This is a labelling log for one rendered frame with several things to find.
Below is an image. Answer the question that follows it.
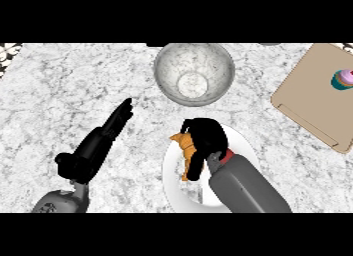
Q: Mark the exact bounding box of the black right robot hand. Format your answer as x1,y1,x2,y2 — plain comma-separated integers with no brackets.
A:
179,117,230,182

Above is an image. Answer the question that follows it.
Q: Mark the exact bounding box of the orange croissant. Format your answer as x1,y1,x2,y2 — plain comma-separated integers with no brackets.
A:
168,131,199,182

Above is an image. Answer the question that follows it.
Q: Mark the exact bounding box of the tan cutting board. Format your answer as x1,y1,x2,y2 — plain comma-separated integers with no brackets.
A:
269,43,353,155

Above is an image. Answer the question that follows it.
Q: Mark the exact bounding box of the grey marbled bowl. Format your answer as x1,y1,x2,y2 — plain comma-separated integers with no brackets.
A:
152,43,236,108

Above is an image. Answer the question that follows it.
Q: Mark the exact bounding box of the pink frosted cupcake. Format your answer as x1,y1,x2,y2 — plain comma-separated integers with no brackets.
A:
329,68,353,92

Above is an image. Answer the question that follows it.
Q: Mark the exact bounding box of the white plate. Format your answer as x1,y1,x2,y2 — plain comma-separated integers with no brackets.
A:
161,123,260,214

